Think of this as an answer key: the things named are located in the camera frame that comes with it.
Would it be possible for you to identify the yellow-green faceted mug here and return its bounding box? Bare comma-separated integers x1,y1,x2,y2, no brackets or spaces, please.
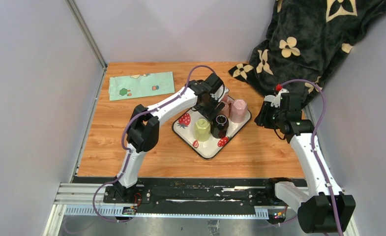
193,118,211,142

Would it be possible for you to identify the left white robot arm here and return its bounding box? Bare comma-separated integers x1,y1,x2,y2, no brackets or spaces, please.
110,73,229,203

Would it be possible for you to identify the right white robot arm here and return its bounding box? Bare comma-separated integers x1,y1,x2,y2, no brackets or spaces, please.
255,90,356,234

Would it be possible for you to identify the dusty pink faceted mug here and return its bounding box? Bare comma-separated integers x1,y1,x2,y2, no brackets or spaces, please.
219,101,230,118

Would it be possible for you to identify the black glossy mug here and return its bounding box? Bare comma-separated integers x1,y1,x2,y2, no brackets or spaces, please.
210,115,229,139

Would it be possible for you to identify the light pink faceted mug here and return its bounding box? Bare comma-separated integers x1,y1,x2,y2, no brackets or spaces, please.
230,99,247,123

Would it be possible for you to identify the strawberry print white tray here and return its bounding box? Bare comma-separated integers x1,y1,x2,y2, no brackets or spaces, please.
172,95,252,159

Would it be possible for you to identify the mint green printed cloth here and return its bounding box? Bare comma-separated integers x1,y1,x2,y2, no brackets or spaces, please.
109,72,175,101

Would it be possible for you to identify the black floral plush blanket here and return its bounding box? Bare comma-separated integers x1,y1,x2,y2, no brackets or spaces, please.
229,0,386,105

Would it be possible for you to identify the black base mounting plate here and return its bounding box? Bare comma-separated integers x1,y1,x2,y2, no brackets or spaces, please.
92,177,289,218

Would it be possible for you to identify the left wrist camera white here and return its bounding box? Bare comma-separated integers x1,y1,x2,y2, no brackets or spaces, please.
210,85,229,102

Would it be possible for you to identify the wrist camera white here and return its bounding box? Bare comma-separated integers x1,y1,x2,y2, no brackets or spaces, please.
264,90,289,108
210,85,229,102

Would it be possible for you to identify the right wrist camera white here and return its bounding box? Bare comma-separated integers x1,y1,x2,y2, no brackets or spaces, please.
264,90,289,108

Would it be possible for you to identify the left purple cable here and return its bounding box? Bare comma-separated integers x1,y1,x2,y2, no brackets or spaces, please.
92,64,217,223

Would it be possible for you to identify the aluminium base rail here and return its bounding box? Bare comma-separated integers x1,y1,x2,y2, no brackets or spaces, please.
46,182,359,236

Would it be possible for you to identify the aluminium frame post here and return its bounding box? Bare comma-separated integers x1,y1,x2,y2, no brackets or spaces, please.
65,0,108,71

